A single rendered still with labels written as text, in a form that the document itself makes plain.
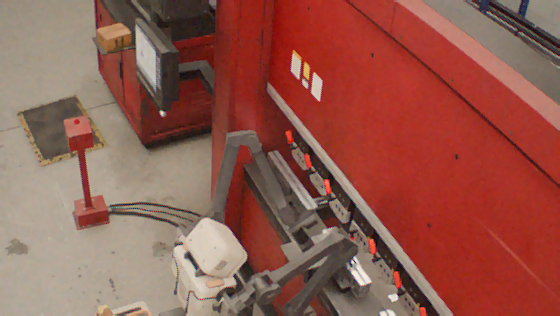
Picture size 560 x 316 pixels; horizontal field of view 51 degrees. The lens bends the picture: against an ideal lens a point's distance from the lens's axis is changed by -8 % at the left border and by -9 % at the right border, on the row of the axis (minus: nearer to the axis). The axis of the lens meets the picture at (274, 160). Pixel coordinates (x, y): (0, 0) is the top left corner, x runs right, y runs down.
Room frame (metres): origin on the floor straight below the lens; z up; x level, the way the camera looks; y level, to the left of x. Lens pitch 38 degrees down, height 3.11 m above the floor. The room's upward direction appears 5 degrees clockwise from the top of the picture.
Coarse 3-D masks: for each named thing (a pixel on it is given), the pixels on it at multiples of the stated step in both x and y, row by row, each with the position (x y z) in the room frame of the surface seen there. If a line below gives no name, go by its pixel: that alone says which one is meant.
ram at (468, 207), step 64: (320, 0) 2.50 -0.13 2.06; (320, 64) 2.44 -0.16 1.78; (384, 64) 2.05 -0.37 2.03; (320, 128) 2.38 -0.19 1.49; (384, 128) 1.98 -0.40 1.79; (448, 128) 1.69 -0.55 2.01; (384, 192) 1.91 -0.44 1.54; (448, 192) 1.61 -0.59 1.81; (512, 192) 1.39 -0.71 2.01; (448, 256) 1.53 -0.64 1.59; (512, 256) 1.30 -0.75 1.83
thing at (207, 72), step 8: (184, 64) 3.33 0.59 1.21; (192, 64) 3.34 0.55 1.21; (200, 64) 3.35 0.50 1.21; (208, 64) 3.36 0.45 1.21; (184, 72) 3.34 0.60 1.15; (192, 72) 3.35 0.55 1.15; (200, 72) 3.36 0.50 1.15; (208, 72) 3.26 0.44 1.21; (184, 80) 3.25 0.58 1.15; (208, 80) 3.17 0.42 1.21; (208, 88) 3.18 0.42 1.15
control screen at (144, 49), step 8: (136, 32) 3.11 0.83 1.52; (136, 40) 3.11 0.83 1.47; (144, 40) 2.99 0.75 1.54; (136, 48) 3.11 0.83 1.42; (144, 48) 2.99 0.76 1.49; (152, 48) 2.87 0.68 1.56; (144, 56) 2.99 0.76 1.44; (152, 56) 2.88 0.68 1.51; (144, 64) 3.00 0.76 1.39; (152, 64) 2.88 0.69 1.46; (144, 72) 3.00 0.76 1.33; (152, 72) 2.88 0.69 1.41; (152, 80) 2.88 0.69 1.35
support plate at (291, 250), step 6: (324, 234) 2.21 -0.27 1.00; (318, 240) 2.16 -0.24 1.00; (282, 246) 2.10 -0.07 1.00; (288, 246) 2.11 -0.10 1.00; (294, 246) 2.11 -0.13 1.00; (288, 252) 2.07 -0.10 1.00; (294, 252) 2.07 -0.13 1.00; (300, 252) 2.07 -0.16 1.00; (288, 258) 2.03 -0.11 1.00; (294, 258) 2.03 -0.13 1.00; (324, 258) 2.05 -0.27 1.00; (318, 264) 2.01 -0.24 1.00
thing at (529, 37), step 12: (468, 0) 4.28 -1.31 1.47; (492, 0) 4.34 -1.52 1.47; (492, 12) 4.11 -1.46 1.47; (504, 12) 4.20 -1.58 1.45; (504, 24) 3.94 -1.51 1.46; (516, 24) 3.96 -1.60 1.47; (528, 24) 3.99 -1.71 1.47; (516, 36) 3.89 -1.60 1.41; (528, 36) 3.80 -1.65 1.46; (540, 36) 3.88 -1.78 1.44; (552, 36) 3.83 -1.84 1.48; (540, 48) 3.64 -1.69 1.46; (552, 48) 3.66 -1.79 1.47; (552, 60) 3.54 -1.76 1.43
